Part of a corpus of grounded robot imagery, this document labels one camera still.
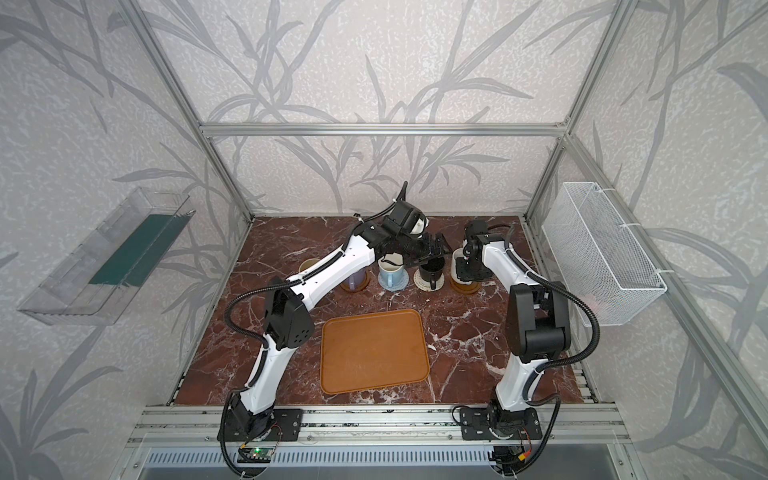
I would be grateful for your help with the white wire mesh basket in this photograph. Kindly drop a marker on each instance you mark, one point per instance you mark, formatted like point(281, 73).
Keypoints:
point(599, 256)

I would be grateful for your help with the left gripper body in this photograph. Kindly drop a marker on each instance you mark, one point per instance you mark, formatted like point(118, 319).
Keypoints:
point(428, 248)

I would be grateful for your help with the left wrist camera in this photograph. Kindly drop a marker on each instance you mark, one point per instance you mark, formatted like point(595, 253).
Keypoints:
point(419, 226)

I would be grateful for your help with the aluminium front rail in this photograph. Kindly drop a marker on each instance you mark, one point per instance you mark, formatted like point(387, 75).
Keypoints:
point(368, 425)

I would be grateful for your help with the brown wooden saucer coaster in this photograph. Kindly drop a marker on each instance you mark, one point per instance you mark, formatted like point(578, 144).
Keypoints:
point(358, 288)

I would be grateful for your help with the clear plastic wall bin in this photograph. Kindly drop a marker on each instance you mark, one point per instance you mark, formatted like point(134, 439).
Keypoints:
point(94, 284)

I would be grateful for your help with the black ceramic mug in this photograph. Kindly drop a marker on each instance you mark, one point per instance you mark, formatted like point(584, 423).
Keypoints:
point(432, 269)

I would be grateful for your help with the grey woven coaster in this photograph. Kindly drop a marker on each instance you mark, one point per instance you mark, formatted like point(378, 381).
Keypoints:
point(393, 285)

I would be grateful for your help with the purple ceramic mug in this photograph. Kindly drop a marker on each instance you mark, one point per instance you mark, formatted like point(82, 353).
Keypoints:
point(357, 278)

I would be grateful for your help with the light blue mug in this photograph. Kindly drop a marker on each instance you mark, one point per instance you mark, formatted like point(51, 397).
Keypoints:
point(392, 265)

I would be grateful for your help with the white speckled mug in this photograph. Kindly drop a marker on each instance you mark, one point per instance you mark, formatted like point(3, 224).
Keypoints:
point(458, 258)

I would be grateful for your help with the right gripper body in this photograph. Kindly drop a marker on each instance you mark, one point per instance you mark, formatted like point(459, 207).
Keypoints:
point(470, 255)

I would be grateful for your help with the beige ceramic mug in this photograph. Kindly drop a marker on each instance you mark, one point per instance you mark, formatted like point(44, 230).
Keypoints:
point(308, 264)

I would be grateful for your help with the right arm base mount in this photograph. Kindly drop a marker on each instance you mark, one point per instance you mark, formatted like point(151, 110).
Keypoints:
point(493, 423)

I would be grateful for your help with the cream woven coaster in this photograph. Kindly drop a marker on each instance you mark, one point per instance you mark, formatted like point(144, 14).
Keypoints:
point(427, 285)

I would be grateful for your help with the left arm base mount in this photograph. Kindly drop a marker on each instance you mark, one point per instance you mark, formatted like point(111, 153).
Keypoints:
point(277, 425)

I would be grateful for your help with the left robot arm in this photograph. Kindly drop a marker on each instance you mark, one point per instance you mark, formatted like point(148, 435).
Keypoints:
point(287, 320)

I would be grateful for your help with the orange serving tray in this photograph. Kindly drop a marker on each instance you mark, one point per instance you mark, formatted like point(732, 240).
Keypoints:
point(373, 351)

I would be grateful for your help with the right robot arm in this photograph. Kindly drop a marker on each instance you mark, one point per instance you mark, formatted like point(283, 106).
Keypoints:
point(537, 326)

